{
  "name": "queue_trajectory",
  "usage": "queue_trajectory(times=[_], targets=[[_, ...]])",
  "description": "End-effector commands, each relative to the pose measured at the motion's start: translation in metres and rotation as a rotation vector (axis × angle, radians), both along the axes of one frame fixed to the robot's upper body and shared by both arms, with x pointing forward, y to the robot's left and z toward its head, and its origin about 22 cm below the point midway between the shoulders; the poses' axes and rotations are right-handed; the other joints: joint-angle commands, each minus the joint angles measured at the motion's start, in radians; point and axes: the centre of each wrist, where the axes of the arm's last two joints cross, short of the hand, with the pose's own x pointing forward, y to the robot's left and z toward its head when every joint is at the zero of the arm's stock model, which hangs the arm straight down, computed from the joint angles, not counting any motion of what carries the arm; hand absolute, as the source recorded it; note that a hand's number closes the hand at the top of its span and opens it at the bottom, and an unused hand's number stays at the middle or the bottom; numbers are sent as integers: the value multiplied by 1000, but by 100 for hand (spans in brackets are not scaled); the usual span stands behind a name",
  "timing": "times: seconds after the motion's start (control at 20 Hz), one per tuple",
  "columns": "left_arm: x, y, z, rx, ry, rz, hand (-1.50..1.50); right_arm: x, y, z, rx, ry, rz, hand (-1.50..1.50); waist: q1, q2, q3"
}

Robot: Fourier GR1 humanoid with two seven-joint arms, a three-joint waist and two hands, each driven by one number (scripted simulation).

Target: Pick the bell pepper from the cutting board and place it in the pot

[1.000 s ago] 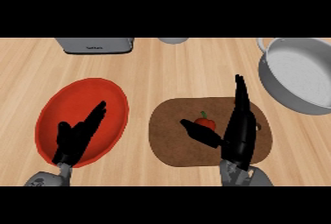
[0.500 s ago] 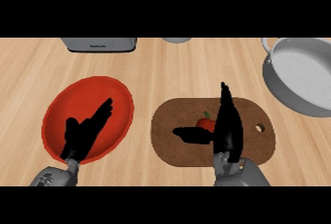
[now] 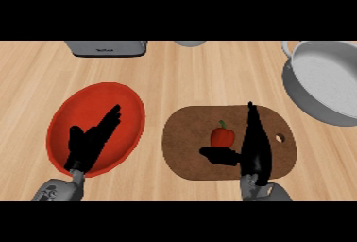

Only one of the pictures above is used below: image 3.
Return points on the grey metal pot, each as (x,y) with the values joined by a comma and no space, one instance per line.
(324,82)

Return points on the small grey round object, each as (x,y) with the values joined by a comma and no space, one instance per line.
(190,43)

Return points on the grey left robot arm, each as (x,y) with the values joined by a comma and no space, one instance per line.
(60,189)

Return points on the brown wooden cutting board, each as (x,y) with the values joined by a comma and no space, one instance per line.
(194,148)

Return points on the red bell pepper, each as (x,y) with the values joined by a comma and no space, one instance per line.
(221,137)

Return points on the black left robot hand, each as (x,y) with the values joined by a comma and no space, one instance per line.
(92,138)

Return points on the red oval plate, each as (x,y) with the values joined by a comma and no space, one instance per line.
(94,127)

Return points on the grey toaster appliance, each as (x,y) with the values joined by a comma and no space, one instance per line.
(107,48)

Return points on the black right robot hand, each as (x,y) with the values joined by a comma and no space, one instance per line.
(253,141)

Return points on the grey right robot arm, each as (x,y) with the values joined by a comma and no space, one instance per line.
(262,190)

